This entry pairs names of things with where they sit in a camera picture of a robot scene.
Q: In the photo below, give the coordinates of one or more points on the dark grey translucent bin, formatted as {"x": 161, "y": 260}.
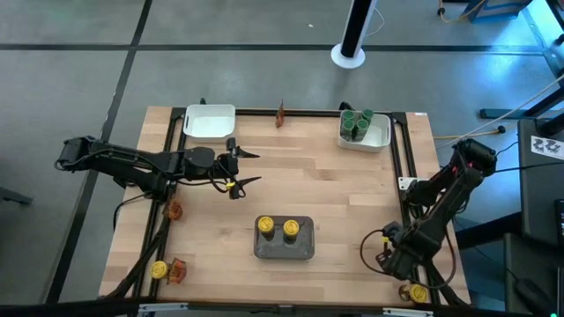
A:
{"x": 282, "y": 251}

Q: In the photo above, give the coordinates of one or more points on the blue stand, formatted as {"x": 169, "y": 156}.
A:
{"x": 498, "y": 9}

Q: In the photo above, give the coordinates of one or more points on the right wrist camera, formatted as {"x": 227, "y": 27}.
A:
{"x": 392, "y": 231}

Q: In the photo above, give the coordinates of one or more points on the black floor leg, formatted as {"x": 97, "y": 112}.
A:
{"x": 506, "y": 112}

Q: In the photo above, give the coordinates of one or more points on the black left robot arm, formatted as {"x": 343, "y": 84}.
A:
{"x": 123, "y": 160}

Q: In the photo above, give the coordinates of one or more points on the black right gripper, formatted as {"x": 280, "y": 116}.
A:
{"x": 410, "y": 257}

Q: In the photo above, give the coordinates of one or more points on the white plastic bin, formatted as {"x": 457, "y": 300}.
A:
{"x": 209, "y": 125}
{"x": 379, "y": 136}

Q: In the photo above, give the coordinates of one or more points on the black metal table frame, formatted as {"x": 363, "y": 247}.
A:
{"x": 308, "y": 112}

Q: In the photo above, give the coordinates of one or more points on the yellow cap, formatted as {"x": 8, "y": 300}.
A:
{"x": 418, "y": 293}

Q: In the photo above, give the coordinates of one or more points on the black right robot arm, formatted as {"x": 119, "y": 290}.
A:
{"x": 445, "y": 207}

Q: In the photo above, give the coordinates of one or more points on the white pole with round base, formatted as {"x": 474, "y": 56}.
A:
{"x": 348, "y": 55}

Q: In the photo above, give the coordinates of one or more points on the silver corner bracket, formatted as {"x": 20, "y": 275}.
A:
{"x": 407, "y": 312}
{"x": 163, "y": 307}

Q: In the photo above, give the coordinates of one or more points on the grey floor leg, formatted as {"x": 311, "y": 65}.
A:
{"x": 15, "y": 196}

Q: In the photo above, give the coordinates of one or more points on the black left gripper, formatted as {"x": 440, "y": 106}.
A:
{"x": 227, "y": 169}

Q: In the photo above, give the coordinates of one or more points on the black desk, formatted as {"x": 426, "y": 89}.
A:
{"x": 539, "y": 198}

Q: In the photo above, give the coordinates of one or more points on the black front bar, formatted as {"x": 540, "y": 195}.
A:
{"x": 66, "y": 308}

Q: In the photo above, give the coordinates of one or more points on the white sticker with black print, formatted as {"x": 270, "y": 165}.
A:
{"x": 546, "y": 146}

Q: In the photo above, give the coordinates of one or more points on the white metal bracket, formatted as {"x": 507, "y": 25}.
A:
{"x": 406, "y": 182}

